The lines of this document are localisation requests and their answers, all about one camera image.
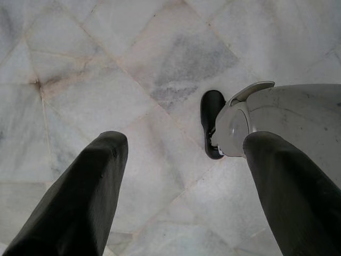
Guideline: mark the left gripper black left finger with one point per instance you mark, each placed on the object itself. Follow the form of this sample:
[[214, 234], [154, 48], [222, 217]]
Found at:
[[74, 208]]

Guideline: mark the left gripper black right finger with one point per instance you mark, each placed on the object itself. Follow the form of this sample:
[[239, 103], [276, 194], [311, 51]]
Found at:
[[298, 208]]

